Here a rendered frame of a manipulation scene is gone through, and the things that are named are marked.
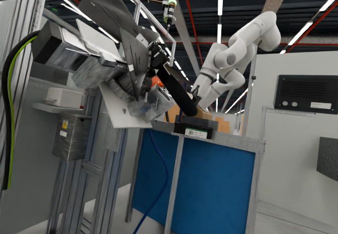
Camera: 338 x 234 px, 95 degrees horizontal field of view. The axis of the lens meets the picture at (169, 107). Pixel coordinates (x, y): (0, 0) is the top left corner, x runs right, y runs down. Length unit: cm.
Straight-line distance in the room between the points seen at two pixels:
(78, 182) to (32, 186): 42
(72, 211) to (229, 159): 95
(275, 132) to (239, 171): 149
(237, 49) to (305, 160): 204
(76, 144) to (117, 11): 65
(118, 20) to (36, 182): 114
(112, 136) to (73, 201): 46
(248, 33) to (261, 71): 176
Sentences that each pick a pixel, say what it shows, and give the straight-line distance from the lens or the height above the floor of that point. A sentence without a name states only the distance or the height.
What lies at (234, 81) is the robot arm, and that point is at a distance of 136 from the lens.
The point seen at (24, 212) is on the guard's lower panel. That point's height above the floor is 17.
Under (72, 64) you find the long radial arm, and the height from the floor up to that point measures 104.
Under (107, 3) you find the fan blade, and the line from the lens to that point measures 81.
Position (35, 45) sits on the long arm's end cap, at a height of 107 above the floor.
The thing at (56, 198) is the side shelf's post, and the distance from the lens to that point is 132.
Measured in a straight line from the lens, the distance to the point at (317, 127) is 259.
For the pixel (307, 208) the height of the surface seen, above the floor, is 9.
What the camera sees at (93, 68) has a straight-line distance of 61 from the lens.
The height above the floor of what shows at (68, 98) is 91.
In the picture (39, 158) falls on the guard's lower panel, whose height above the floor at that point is 50.
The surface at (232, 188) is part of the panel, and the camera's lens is 113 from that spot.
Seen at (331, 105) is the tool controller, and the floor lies 109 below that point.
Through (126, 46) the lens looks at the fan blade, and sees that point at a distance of 51.
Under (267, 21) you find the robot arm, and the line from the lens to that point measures 99.
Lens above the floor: 91
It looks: 3 degrees up
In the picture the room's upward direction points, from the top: 9 degrees clockwise
